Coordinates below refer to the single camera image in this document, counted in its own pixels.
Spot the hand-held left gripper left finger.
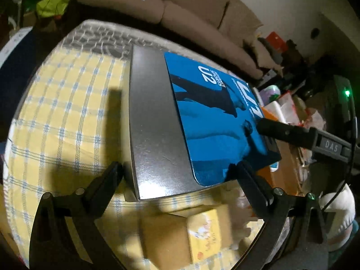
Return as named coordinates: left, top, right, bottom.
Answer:
left=29, top=162, right=125, bottom=270

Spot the yellow checked tablecloth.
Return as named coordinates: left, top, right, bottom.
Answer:
left=3, top=51, right=268, bottom=270

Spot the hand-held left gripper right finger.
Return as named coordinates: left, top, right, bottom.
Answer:
left=227, top=162, right=329, bottom=270

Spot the grey pebble pattern table mat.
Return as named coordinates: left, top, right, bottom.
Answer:
left=62, top=20, right=180, bottom=60

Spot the pastel round ball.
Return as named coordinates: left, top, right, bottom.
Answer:
left=260, top=85, right=282, bottom=103

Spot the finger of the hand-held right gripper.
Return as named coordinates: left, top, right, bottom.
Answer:
left=257, top=117, right=320, bottom=149

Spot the white round plush toy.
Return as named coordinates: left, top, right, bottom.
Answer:
left=320, top=184, right=356, bottom=251

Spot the small yellow cardboard box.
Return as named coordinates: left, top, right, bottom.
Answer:
left=140, top=204, right=234, bottom=265

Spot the brown sofa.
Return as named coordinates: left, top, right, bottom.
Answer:
left=76, top=0, right=283, bottom=80

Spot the green cloth bag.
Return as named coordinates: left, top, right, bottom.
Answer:
left=36, top=0, right=70, bottom=18

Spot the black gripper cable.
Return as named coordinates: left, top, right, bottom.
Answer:
left=323, top=94, right=359, bottom=213

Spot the blue lidded cardboard shoe box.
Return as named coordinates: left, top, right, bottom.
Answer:
left=123, top=45, right=303, bottom=203

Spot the red gift box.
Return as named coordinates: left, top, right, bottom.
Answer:
left=265, top=32, right=288, bottom=52

